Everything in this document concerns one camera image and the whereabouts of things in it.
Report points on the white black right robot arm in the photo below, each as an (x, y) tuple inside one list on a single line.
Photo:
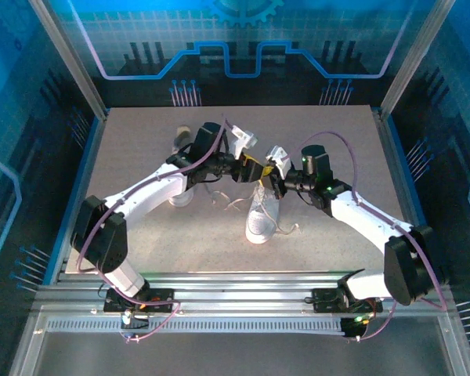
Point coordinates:
[(368, 219)]

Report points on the aluminium corner post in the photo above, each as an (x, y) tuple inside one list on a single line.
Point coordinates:
[(70, 62), (415, 58)]

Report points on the aluminium front rail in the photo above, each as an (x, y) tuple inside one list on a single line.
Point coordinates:
[(239, 293)]

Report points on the white sneaker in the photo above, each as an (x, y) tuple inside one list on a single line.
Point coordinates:
[(182, 137), (260, 223)]

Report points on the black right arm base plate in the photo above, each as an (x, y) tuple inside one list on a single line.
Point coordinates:
[(325, 299)]

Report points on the white shoelace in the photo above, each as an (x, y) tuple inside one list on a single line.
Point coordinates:
[(239, 202), (288, 232)]

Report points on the black controller box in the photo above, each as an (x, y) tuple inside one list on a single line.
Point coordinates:
[(352, 327), (135, 323)]

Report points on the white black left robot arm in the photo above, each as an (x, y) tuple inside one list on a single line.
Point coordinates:
[(149, 196)]

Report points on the aluminium side rail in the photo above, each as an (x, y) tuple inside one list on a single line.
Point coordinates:
[(399, 176), (89, 156)]

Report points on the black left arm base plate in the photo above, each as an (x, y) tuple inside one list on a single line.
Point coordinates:
[(162, 296)]

